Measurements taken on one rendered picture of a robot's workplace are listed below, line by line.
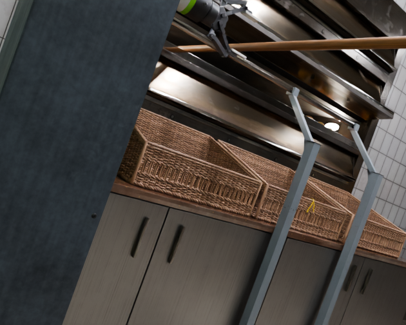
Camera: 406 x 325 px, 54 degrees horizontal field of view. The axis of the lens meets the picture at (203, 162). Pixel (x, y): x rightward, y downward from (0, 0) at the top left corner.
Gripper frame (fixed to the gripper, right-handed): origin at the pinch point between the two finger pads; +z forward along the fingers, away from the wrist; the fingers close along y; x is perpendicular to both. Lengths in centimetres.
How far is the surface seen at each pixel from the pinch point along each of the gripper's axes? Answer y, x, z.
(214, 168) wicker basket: 47.1, -2.4, 7.8
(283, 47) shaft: 1.0, 12.6, 5.7
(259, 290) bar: 87, 8, 41
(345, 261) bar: 67, 9, 89
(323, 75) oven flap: -20, -38, 82
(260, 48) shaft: 0.9, 0.6, 5.7
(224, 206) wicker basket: 59, -2, 18
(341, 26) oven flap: -53, -46, 91
